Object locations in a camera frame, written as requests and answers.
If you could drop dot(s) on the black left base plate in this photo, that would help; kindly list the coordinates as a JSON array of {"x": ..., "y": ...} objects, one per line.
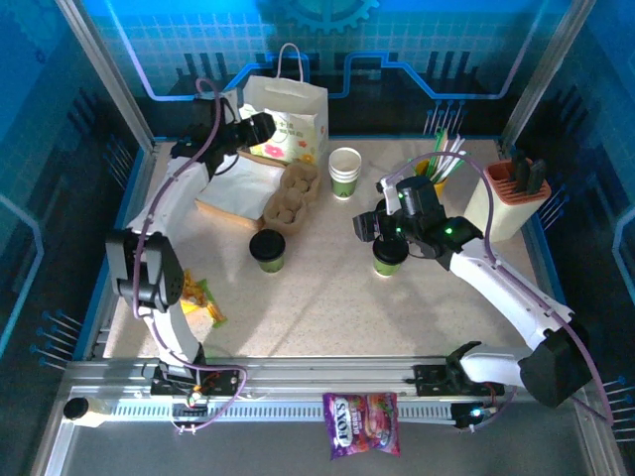
[{"x": 225, "y": 378}]

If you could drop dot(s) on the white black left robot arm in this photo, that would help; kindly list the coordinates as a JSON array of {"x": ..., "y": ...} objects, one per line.
[{"x": 168, "y": 198}]

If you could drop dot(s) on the black plastic cup lid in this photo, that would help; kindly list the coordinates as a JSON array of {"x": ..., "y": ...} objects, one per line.
[
  {"x": 389, "y": 254},
  {"x": 268, "y": 245}
]

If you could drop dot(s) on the small controller board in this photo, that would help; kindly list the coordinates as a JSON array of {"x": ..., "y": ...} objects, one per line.
[
  {"x": 476, "y": 412},
  {"x": 194, "y": 399}
]

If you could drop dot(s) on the white wrapped straw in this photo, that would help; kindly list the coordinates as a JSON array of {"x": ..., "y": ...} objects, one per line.
[{"x": 454, "y": 151}]

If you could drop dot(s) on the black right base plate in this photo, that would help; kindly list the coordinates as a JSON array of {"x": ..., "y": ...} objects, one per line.
[{"x": 426, "y": 381}]

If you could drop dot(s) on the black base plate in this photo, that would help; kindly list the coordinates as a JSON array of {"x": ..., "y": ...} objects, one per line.
[
  {"x": 426, "y": 381},
  {"x": 225, "y": 378}
]

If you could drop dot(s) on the green paper straw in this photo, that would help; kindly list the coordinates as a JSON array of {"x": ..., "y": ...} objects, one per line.
[{"x": 438, "y": 146}]

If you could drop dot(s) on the green orange snack packet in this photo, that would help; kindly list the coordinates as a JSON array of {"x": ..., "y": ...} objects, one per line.
[{"x": 213, "y": 310}]

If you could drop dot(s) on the purple Fox's candy bag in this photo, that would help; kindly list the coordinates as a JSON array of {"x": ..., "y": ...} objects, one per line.
[{"x": 359, "y": 424}]

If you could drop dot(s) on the yellow straw holder cup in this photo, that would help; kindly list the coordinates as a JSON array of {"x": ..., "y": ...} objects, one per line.
[{"x": 439, "y": 187}]

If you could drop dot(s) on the beige holder with orange top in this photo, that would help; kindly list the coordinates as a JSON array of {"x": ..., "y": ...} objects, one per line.
[{"x": 501, "y": 213}]

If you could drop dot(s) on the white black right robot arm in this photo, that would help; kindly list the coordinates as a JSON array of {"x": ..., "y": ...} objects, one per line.
[{"x": 506, "y": 287}]

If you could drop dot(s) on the stack of green paper cups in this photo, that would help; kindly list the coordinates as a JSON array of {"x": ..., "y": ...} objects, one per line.
[{"x": 345, "y": 188}]

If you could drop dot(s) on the green paper coffee cup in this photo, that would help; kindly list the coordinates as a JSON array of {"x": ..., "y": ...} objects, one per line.
[
  {"x": 387, "y": 269},
  {"x": 270, "y": 266}
]

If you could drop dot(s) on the flat white paper bag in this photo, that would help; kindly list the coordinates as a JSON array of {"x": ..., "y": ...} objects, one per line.
[{"x": 243, "y": 186}]

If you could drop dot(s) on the brown pulp cup carrier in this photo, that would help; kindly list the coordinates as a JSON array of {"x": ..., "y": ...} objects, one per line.
[{"x": 292, "y": 198}]

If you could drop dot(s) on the white bottle black cap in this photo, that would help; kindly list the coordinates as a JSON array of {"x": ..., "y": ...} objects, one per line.
[{"x": 75, "y": 407}]

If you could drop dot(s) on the floral paper gift bag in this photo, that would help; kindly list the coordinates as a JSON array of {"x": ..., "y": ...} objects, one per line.
[{"x": 297, "y": 104}]

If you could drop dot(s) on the aluminium frame post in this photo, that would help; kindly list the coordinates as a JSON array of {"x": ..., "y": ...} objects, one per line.
[
  {"x": 99, "y": 64},
  {"x": 543, "y": 64}
]

